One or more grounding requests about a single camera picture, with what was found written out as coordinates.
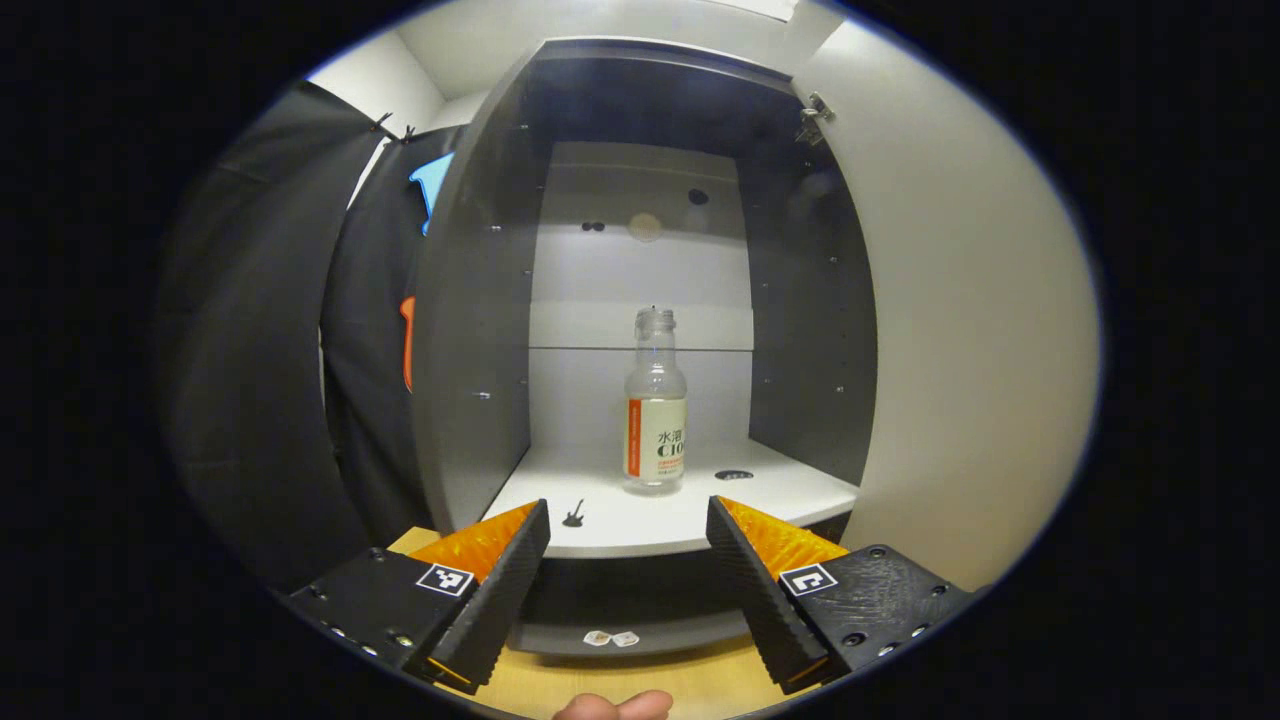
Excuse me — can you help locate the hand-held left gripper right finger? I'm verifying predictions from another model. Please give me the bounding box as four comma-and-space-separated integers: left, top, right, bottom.
705, 495, 976, 696

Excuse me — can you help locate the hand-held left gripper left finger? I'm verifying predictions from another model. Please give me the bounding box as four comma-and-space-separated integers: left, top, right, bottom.
285, 498, 552, 695

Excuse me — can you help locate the dark grey cabinet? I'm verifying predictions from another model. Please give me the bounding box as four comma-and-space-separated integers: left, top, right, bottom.
410, 38, 881, 659

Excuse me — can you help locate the glass cabinet shelf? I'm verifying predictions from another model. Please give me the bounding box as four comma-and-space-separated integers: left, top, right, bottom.
528, 344, 754, 354

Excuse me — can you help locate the metal door hinge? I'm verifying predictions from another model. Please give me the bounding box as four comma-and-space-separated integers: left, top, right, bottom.
797, 92, 836, 147

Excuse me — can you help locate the black backdrop cloth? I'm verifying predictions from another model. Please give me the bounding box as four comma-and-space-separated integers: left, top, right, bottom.
155, 80, 461, 591

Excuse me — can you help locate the long ceiling light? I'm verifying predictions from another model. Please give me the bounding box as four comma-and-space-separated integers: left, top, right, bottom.
700, 0, 801, 23

